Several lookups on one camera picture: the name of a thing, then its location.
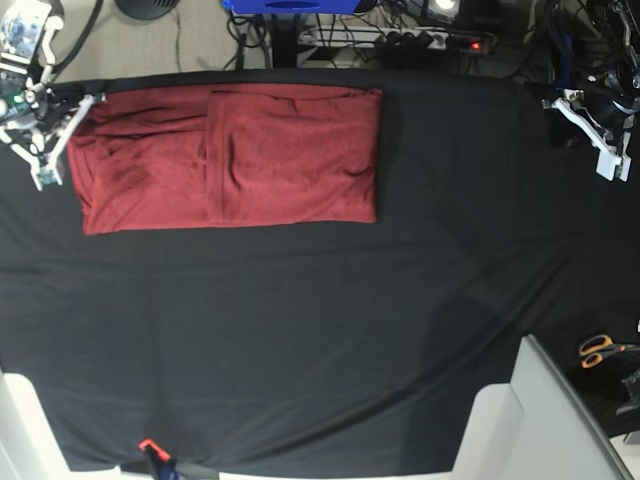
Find red long-sleeve shirt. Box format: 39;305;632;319
67;83;383;235

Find white power strip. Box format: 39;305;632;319
381;28;498;55

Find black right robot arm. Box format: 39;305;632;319
1;1;105;191

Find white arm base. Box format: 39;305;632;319
1;372;122;479
451;335;633;480

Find blue box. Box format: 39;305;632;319
221;0;360;15

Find black stand pole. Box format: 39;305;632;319
266;14;307;69

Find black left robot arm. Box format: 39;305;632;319
543;1;639;182

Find orange blue front clamp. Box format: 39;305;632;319
138;438;182;480

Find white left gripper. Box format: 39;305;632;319
542;88;633;181

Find black table cloth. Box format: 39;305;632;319
1;69;639;478

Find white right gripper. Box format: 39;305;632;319
1;93;106;191

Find yellow-handled scissors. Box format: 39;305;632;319
578;334;639;369

